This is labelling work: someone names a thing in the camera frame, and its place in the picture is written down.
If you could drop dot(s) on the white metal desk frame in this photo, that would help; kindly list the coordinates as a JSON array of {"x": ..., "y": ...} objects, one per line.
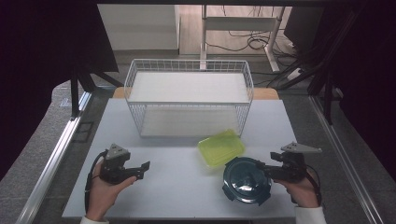
[{"x": 239, "y": 23}]

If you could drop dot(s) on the aluminium rail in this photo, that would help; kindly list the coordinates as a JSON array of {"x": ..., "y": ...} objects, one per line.
[
  {"x": 53, "y": 161},
  {"x": 342, "y": 155}
]

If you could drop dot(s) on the person's right hand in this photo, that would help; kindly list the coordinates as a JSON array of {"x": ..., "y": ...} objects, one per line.
[{"x": 301, "y": 192}]

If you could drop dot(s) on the person's left hand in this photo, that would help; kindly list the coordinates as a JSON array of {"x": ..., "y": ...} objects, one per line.
[{"x": 104, "y": 194}]

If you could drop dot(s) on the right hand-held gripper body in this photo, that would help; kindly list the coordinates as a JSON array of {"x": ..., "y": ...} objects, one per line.
[{"x": 291, "y": 169}]

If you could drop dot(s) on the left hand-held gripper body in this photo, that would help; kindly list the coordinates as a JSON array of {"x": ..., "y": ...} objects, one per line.
[{"x": 115, "y": 168}]

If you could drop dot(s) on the white cabinet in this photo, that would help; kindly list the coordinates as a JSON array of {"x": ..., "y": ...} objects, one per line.
[{"x": 140, "y": 28}]

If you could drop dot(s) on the dark teal round food container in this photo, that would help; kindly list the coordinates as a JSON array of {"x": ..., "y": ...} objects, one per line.
[{"x": 246, "y": 182}]

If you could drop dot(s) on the black curtain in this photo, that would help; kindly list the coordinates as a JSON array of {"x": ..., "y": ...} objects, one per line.
[
  {"x": 370, "y": 77},
  {"x": 37, "y": 62}
]

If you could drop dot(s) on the green lidded rectangular food container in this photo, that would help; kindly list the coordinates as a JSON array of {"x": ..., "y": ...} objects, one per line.
[{"x": 221, "y": 148}]

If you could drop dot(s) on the black metal stand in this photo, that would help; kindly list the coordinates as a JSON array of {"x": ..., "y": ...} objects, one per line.
[
  {"x": 74, "y": 96},
  {"x": 327, "y": 93}
]

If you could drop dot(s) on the wooden table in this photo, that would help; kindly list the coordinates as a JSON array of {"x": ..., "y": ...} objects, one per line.
[{"x": 264, "y": 93}]

